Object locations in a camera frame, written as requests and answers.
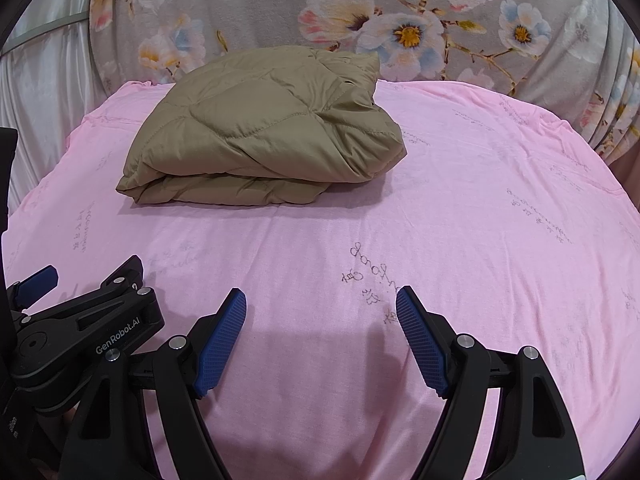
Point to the black object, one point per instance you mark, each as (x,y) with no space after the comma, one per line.
(7,170)

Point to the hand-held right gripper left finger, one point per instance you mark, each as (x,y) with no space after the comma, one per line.
(220,345)

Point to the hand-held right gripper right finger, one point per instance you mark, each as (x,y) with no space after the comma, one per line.
(422,345)

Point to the pink bed sheet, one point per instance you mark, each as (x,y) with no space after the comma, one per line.
(400,220)

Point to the white satin cloth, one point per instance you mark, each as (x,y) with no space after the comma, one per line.
(45,90)

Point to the khaki quilted puffer jacket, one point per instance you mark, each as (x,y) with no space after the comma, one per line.
(260,130)

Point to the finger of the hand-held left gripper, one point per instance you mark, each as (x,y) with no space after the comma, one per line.
(115,305)
(40,280)

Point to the grey floral blanket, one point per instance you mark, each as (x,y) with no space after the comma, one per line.
(280,5)

